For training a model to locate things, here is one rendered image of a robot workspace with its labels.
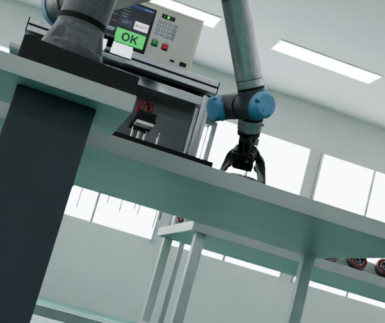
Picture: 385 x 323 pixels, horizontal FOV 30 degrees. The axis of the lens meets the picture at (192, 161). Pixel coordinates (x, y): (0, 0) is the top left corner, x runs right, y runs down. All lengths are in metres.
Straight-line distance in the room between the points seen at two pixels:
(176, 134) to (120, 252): 6.20
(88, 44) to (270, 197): 0.76
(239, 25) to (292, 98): 7.60
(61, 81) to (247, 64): 0.61
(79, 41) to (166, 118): 1.00
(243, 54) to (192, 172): 0.37
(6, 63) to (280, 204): 0.96
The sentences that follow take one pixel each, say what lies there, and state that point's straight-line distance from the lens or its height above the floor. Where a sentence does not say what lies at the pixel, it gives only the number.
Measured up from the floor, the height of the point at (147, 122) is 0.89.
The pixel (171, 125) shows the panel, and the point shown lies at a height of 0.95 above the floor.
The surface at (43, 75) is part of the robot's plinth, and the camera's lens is 1.54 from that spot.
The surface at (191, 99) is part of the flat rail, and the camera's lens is 2.47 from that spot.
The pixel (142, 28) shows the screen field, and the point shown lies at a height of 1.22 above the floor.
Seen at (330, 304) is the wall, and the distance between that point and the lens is 9.50.
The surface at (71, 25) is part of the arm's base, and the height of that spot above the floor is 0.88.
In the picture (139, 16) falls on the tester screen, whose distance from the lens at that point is 2.55.
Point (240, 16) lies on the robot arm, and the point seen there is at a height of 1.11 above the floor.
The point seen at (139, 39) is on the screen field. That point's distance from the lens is 2.52.
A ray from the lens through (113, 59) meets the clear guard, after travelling 2.43.
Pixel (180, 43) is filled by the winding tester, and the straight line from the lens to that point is 2.55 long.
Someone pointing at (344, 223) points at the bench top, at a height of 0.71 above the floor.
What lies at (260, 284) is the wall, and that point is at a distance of 9.15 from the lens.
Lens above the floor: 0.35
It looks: 11 degrees up
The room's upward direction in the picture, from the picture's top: 16 degrees clockwise
